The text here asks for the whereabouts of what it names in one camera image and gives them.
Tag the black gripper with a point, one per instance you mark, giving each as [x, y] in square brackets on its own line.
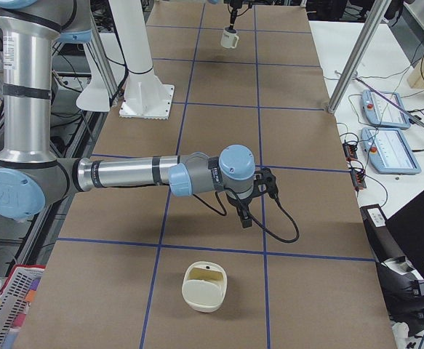
[233, 15]
[240, 203]

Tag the white ceramic mug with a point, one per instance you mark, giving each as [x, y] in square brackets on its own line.
[229, 39]

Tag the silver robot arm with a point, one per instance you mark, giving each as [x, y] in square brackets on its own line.
[32, 176]

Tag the cream plastic bin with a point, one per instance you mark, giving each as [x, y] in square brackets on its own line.
[204, 286]

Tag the blue teach pendant near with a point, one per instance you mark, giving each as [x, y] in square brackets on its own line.
[388, 151]

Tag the blue teach pendant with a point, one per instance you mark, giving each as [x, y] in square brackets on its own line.
[380, 113]
[388, 151]

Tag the blue teach pendant far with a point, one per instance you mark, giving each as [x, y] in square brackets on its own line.
[380, 113]

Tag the white perforated basket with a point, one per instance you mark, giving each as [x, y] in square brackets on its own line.
[13, 302]

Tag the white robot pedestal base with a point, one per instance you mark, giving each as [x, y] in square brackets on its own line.
[144, 95]

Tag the aluminium frame post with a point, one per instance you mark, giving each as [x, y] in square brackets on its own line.
[360, 47]

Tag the green handled reacher grabber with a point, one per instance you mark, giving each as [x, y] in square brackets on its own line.
[409, 115]

